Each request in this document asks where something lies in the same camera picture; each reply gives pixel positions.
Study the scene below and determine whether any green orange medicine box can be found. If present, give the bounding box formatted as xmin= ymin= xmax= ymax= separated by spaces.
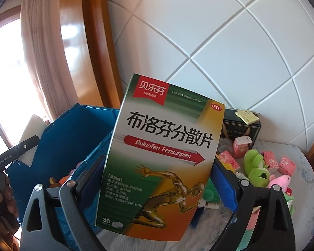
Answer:
xmin=95 ymin=73 xmax=226 ymax=242

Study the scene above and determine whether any black gift box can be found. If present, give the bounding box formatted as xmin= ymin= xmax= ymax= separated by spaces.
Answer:
xmin=221 ymin=108 xmax=261 ymax=143

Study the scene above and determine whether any blue plastic crate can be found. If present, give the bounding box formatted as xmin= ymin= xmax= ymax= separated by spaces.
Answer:
xmin=9 ymin=104 xmax=126 ymax=251

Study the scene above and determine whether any person's left hand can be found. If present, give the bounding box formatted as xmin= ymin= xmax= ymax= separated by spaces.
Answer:
xmin=0 ymin=176 xmax=18 ymax=221

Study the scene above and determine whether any pink carton box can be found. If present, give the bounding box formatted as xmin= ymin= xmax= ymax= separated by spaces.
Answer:
xmin=233 ymin=136 xmax=253 ymax=159

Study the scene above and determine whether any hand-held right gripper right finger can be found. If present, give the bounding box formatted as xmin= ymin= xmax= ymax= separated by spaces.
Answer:
xmin=212 ymin=159 xmax=296 ymax=251

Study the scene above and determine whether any pink pig plush red dress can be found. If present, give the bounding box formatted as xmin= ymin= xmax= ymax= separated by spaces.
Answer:
xmin=267 ymin=174 xmax=292 ymax=192

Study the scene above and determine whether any yellow sticky note pad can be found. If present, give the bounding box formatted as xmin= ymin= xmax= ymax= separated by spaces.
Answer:
xmin=235 ymin=110 xmax=259 ymax=124

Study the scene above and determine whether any pig plush orange dress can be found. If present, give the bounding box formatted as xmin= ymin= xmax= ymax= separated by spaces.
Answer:
xmin=58 ymin=174 xmax=75 ymax=186

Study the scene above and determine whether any green turtle plush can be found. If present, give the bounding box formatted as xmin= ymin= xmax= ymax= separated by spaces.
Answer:
xmin=203 ymin=178 xmax=220 ymax=204

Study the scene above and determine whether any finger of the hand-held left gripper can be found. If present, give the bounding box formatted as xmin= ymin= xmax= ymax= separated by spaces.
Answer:
xmin=16 ymin=135 xmax=40 ymax=155

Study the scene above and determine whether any green frog plush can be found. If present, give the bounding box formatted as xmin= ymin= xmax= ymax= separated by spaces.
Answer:
xmin=243 ymin=150 xmax=271 ymax=188

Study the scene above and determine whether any pink curtain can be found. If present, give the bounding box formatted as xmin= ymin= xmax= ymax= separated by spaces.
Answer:
xmin=19 ymin=0 xmax=68 ymax=123

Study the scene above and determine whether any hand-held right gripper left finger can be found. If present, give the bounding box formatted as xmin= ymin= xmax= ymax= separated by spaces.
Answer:
xmin=21 ymin=152 xmax=108 ymax=251

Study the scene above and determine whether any pink tissue packet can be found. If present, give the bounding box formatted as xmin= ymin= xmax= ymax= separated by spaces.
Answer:
xmin=277 ymin=155 xmax=297 ymax=174
xmin=260 ymin=151 xmax=279 ymax=170
xmin=216 ymin=150 xmax=241 ymax=173

